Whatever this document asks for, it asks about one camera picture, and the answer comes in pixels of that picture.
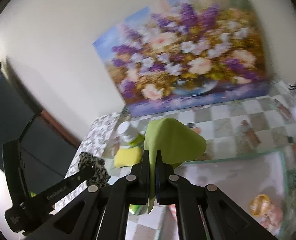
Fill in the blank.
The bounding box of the green tissue pack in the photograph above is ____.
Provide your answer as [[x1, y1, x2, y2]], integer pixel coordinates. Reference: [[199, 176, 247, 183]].
[[128, 204, 148, 216]]

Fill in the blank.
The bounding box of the black white leopard scrunchie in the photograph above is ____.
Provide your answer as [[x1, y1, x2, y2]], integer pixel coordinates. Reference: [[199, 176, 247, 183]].
[[78, 152, 111, 188]]

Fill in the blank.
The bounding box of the yellow round pouch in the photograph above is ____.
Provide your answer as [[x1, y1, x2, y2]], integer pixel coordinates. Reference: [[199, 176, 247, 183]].
[[249, 194, 271, 217]]

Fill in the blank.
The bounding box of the yellow sponge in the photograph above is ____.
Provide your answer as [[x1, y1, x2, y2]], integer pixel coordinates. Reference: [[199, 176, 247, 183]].
[[114, 146, 143, 168]]

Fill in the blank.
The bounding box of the pink floral cloth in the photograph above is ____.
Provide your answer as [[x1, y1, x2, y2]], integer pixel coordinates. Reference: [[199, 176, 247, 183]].
[[260, 204, 283, 236]]

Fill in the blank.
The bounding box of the green microfiber cloth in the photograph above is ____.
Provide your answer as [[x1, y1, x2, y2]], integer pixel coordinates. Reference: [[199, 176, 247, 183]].
[[144, 118, 207, 213]]

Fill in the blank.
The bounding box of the white tray teal rim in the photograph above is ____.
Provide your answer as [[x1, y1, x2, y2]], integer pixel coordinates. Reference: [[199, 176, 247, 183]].
[[160, 148, 290, 240]]

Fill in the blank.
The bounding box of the dark cabinet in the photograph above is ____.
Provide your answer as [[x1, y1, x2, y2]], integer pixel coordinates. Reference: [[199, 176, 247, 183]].
[[0, 61, 79, 178]]

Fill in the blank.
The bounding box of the grey floral tablecloth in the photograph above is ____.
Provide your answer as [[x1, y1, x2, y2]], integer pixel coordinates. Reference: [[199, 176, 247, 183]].
[[56, 112, 121, 209]]

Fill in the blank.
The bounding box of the white green pill bottle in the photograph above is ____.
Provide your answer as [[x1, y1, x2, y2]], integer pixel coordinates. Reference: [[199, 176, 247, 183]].
[[117, 121, 144, 147]]

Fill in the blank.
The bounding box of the patterned plastic table cover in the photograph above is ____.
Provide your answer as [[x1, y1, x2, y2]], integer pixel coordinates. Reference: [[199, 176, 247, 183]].
[[97, 80, 296, 240]]

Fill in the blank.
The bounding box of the floral painting canvas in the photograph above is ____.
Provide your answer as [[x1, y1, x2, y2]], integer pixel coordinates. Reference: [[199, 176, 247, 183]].
[[93, 0, 269, 117]]

